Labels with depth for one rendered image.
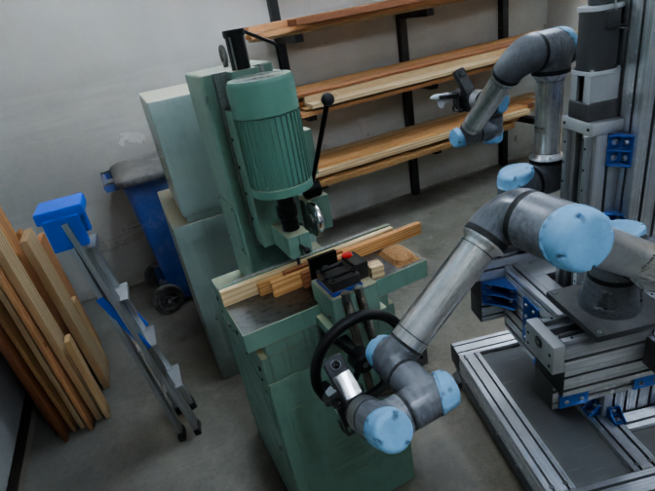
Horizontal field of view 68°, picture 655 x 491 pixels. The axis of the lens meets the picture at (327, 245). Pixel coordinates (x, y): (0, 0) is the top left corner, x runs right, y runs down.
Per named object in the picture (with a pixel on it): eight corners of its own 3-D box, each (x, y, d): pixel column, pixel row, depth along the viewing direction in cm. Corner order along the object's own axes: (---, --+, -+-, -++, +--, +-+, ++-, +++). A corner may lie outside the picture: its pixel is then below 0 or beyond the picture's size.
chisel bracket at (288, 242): (292, 265, 140) (287, 239, 136) (276, 248, 152) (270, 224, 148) (315, 256, 143) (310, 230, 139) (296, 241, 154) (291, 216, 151)
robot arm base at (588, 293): (615, 283, 135) (619, 251, 131) (657, 312, 122) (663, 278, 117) (565, 294, 134) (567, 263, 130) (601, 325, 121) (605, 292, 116)
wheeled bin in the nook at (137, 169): (156, 322, 310) (100, 181, 267) (145, 288, 355) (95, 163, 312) (249, 286, 332) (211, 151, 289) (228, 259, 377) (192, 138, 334)
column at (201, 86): (256, 294, 165) (197, 76, 133) (237, 270, 183) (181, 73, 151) (314, 272, 172) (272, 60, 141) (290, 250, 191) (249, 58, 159)
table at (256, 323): (257, 374, 122) (252, 356, 119) (225, 319, 147) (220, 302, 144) (448, 287, 142) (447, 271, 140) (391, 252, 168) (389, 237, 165)
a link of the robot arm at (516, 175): (488, 205, 171) (488, 169, 165) (519, 194, 175) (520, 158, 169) (513, 214, 161) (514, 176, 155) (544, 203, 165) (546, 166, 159)
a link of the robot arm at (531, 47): (523, 58, 138) (456, 157, 182) (553, 52, 141) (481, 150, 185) (503, 30, 141) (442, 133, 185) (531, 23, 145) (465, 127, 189)
